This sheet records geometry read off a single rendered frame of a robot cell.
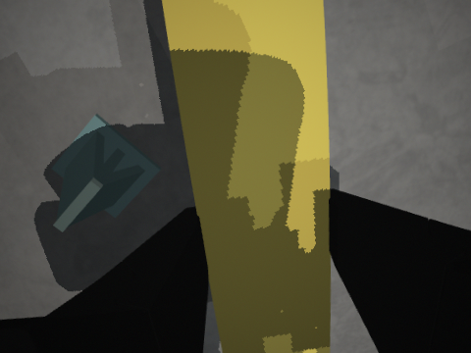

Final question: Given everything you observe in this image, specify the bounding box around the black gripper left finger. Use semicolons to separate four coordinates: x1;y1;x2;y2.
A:
0;207;209;353

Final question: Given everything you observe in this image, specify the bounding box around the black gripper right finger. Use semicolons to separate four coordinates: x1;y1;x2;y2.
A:
329;188;471;353

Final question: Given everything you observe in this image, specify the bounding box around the yellow bar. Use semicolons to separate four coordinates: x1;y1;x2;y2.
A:
162;0;331;353

